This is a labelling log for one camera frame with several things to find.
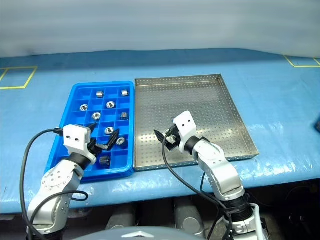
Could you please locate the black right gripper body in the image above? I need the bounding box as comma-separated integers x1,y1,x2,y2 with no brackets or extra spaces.
163,124,183,152

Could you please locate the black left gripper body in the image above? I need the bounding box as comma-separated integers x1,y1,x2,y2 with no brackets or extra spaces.
86,138,101,155

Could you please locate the blue plastic compartment tray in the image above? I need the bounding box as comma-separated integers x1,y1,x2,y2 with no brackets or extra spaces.
44,80,136,185

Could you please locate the perforated steel tray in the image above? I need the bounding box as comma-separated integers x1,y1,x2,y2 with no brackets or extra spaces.
133,73,260,172

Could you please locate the blue plastic table cover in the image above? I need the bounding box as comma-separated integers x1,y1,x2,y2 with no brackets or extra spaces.
0,48,320,216

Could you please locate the grey rounded cylinder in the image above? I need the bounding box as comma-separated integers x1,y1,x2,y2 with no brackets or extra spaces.
105,204,136,230
173,198,205,238

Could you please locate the grey robot torso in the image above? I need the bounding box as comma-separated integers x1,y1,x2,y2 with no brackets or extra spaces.
106,226,206,240

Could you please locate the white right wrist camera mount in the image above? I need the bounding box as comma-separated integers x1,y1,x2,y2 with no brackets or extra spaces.
172,110,199,154

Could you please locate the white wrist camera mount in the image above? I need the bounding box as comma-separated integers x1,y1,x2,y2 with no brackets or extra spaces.
172,110,199,154
62,124,98,165

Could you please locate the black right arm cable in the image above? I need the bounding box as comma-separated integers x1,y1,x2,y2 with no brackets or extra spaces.
161,136,242,240

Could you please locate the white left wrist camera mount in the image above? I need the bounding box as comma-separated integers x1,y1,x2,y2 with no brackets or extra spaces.
62,124,98,165

